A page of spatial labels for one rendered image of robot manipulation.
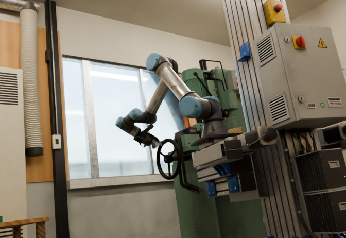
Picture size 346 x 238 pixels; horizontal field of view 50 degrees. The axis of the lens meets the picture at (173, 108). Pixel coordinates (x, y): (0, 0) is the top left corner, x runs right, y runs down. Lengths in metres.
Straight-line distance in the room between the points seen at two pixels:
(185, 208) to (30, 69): 1.87
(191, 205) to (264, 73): 1.25
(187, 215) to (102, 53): 2.19
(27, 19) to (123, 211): 2.09
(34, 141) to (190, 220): 1.52
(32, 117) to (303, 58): 2.41
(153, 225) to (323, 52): 2.75
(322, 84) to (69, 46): 2.87
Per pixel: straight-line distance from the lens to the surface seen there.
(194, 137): 2.65
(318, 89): 1.82
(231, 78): 3.04
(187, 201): 2.77
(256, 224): 2.79
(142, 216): 4.01
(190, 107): 1.97
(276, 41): 1.82
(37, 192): 3.56
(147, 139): 2.50
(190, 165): 2.72
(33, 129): 3.44
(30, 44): 3.73
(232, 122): 2.83
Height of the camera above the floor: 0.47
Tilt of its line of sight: 15 degrees up
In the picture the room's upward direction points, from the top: 8 degrees counter-clockwise
